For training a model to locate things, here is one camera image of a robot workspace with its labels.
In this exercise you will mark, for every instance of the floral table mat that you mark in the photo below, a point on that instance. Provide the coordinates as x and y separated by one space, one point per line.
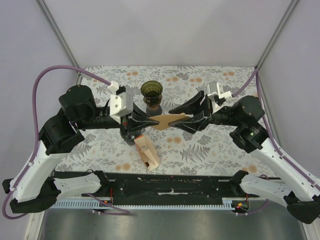
208 152

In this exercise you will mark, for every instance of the left aluminium frame post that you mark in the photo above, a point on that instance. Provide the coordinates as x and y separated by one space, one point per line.
57 31

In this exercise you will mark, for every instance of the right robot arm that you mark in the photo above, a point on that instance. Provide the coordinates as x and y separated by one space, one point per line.
300 191

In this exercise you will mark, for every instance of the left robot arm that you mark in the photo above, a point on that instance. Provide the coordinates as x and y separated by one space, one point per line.
34 189

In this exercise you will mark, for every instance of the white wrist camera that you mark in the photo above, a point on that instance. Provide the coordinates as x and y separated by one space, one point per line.
217 93
120 104

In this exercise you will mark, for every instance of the white slotted cable duct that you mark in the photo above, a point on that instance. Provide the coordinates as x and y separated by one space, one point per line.
91 204

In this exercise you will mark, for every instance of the grey clear dripper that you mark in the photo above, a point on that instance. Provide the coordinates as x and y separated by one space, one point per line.
130 136

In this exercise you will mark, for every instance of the right aluminium frame post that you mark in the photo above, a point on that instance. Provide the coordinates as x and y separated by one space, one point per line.
277 32

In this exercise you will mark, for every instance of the red grey coffee server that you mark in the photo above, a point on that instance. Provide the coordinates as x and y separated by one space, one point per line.
153 105

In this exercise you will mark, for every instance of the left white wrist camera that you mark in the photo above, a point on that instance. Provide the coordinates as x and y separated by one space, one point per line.
120 104

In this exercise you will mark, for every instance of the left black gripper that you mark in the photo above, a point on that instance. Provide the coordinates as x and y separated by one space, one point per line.
128 121

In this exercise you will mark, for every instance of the olive green dripper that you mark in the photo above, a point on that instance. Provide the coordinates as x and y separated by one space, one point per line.
151 89

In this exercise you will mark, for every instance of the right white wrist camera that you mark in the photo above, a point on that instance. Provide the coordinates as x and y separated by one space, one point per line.
217 93

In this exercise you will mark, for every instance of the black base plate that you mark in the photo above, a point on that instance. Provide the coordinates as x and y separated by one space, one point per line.
125 188

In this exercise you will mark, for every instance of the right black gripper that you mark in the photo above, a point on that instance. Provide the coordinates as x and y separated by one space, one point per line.
193 106

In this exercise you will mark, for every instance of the brown paper coffee filter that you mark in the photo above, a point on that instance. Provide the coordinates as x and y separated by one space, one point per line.
165 119

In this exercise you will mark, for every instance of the aluminium frame post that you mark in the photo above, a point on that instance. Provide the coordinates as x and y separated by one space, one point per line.
57 31
277 32

